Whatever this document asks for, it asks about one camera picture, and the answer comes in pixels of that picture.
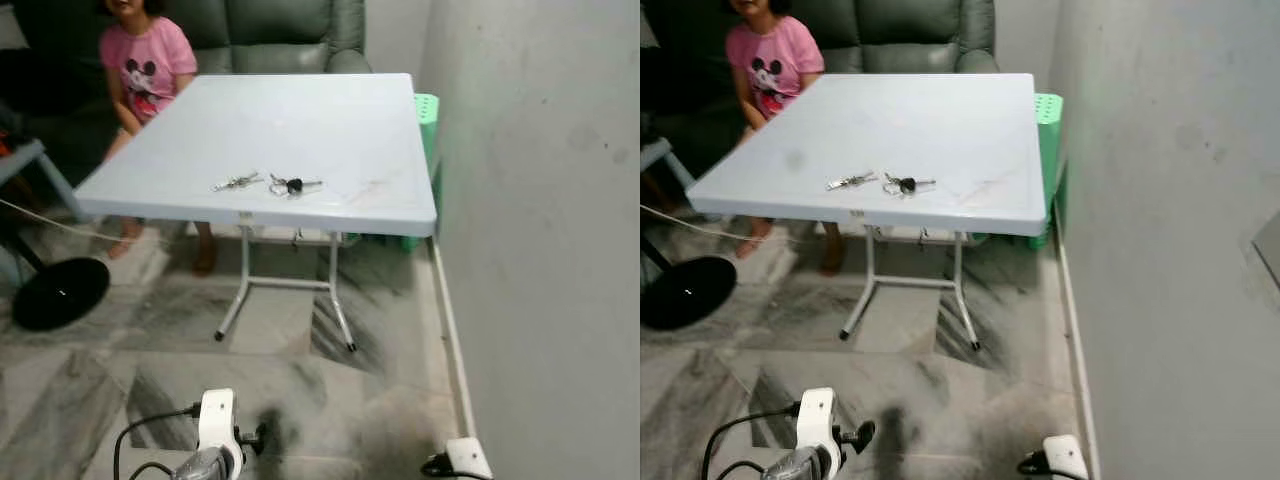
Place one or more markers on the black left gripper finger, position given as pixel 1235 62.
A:
pixel 264 435
pixel 866 433

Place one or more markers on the black round stand base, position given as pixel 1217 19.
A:
pixel 60 295
pixel 690 293

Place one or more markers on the silver key bunch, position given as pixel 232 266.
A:
pixel 852 181
pixel 238 182

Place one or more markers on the grey side table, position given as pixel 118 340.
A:
pixel 20 160
pixel 655 152

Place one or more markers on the girl in pink shirt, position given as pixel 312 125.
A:
pixel 775 60
pixel 150 60

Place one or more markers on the green leather armchair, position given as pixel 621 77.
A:
pixel 900 25
pixel 280 25

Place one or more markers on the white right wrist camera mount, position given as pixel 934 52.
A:
pixel 468 458
pixel 1066 457

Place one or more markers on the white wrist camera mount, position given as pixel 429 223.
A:
pixel 215 415
pixel 815 412
pixel 1066 457
pixel 468 458

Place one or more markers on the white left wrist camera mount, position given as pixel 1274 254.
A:
pixel 215 415
pixel 815 412

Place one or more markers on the white wall base conduit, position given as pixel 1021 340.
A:
pixel 450 330
pixel 1075 340

